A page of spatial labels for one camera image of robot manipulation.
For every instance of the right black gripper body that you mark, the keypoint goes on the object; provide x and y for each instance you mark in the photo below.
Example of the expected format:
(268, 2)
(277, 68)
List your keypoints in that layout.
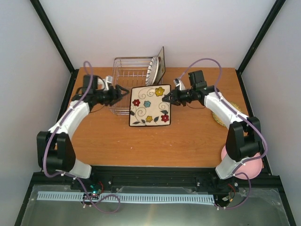
(187, 96)

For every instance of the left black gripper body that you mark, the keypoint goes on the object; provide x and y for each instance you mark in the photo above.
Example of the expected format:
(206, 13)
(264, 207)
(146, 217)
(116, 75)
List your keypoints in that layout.
(107, 98)

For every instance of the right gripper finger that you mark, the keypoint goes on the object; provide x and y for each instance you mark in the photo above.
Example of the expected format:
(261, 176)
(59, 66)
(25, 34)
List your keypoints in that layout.
(172, 95)
(175, 102)

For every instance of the wire metal dish rack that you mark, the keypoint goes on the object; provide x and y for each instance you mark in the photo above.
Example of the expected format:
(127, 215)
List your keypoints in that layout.
(130, 72)

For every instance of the square dark rimmed plate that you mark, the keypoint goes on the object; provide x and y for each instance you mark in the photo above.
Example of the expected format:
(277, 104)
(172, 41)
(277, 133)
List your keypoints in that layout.
(147, 107)

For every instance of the round striped white plate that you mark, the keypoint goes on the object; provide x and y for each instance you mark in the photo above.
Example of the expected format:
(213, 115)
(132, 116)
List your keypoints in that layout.
(152, 71)

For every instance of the square floral plate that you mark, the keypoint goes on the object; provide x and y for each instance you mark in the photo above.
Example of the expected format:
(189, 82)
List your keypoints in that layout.
(161, 66)

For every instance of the round woven bamboo plate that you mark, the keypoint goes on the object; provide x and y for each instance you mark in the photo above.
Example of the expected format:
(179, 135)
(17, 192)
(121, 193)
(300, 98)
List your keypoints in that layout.
(219, 121)

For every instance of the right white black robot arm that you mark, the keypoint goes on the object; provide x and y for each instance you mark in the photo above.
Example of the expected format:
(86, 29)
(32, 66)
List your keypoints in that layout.
(244, 142)

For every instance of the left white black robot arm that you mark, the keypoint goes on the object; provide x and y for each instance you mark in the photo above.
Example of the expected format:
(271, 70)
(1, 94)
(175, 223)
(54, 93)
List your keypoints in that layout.
(56, 155)

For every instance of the pink round plate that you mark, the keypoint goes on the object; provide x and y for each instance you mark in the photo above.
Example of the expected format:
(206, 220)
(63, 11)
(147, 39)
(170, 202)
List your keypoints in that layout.
(251, 168)

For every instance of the right circuit board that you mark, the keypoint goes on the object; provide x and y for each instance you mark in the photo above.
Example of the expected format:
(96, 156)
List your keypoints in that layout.
(231, 194)

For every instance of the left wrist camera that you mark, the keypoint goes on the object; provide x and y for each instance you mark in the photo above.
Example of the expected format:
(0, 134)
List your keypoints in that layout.
(97, 83)

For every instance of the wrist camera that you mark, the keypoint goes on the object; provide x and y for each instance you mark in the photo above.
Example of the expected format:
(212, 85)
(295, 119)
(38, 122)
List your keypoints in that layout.
(197, 81)
(97, 83)

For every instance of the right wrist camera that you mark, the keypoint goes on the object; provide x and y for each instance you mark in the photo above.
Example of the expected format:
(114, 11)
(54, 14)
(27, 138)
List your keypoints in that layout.
(197, 81)

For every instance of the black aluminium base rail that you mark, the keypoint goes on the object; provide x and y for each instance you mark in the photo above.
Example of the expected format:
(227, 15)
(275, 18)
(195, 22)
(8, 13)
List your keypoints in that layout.
(196, 179)

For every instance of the left black frame post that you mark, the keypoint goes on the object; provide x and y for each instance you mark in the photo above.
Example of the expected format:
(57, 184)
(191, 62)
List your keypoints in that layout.
(52, 33)

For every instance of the black frame post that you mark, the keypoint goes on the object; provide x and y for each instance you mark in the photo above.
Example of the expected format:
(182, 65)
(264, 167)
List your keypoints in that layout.
(278, 4)
(52, 33)

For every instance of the grey slotted cable duct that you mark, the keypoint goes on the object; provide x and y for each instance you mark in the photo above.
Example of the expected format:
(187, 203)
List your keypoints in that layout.
(205, 199)

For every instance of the right black frame post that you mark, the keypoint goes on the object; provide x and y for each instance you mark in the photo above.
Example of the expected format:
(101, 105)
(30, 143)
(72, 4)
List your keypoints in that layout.
(278, 4)

